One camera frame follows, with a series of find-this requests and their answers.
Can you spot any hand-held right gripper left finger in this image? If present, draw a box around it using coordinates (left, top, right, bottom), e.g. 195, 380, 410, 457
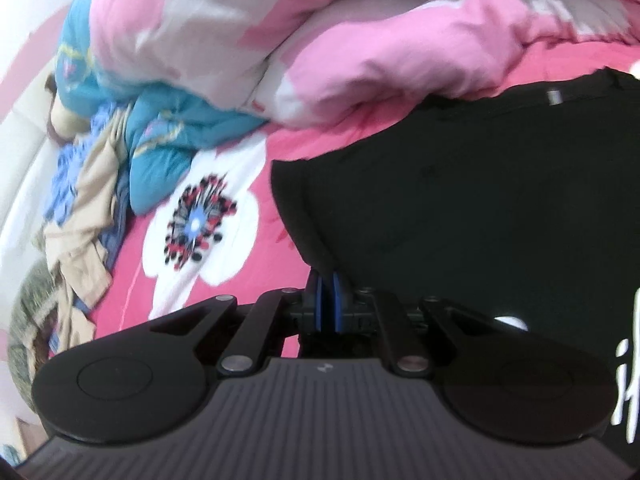
150, 270, 327, 377

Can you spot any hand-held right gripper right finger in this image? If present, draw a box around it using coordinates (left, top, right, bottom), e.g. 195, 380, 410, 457
327, 270, 498, 377

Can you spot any black printed T-shirt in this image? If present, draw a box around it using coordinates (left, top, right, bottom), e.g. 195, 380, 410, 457
270, 67, 640, 461

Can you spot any pile of beige and blue clothes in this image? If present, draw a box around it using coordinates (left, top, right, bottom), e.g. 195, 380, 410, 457
32, 100, 136, 341

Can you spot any pink floral bed sheet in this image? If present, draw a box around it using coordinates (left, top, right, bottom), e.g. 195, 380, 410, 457
95, 40, 640, 351

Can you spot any blue patterned quilt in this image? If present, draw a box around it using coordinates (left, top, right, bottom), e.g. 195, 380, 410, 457
52, 0, 271, 216

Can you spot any pink and white comforter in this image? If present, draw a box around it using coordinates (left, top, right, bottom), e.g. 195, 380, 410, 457
90, 0, 640, 128

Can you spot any grey-green fuzzy cloth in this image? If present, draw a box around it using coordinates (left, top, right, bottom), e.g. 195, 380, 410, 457
7, 257, 66, 416

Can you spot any white bed frame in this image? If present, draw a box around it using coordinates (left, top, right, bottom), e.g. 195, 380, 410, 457
0, 60, 56, 241

